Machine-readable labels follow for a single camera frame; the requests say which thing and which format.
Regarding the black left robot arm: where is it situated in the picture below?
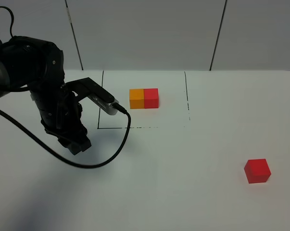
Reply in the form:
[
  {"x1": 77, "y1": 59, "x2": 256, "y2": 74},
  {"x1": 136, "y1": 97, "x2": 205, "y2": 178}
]
[{"x1": 0, "y1": 36, "x2": 91, "y2": 155}]

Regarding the orange template cube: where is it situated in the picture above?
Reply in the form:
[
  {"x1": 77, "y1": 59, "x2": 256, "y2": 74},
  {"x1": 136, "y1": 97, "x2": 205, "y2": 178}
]
[{"x1": 129, "y1": 89, "x2": 144, "y2": 109}]

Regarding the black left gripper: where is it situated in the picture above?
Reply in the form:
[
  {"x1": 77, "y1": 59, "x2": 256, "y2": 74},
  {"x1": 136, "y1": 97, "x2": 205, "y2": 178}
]
[{"x1": 40, "y1": 90, "x2": 91, "y2": 155}]

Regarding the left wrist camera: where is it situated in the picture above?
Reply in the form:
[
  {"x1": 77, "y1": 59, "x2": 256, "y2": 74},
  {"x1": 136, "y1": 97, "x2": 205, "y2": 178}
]
[{"x1": 66, "y1": 77, "x2": 118, "y2": 116}]

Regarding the red template cube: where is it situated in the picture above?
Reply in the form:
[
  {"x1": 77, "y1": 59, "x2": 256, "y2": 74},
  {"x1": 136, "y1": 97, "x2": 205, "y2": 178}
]
[{"x1": 144, "y1": 88, "x2": 159, "y2": 109}]

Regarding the black left camera cable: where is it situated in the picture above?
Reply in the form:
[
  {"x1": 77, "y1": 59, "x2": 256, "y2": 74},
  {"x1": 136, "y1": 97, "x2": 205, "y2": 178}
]
[{"x1": 0, "y1": 102, "x2": 132, "y2": 169}]

